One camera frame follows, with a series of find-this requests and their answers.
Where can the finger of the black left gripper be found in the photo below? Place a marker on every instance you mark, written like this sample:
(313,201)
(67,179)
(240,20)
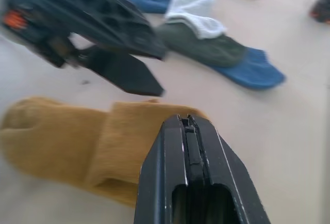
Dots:
(123,74)

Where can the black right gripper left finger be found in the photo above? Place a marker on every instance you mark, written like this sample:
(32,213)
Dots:
(161,172)

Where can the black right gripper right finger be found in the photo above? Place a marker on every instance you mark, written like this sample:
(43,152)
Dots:
(227,175)

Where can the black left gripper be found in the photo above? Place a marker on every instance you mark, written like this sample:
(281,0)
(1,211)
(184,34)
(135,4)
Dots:
(33,25)

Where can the mustard yellow sock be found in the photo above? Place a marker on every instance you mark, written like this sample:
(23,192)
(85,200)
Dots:
(43,133)
(98,154)

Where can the pale blue white sock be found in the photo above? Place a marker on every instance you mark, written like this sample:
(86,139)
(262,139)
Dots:
(194,9)

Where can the dark green sock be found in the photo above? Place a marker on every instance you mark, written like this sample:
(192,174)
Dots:
(203,46)

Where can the cola bottle red cap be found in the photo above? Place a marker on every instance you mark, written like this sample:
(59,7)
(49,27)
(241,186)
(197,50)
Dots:
(321,11)

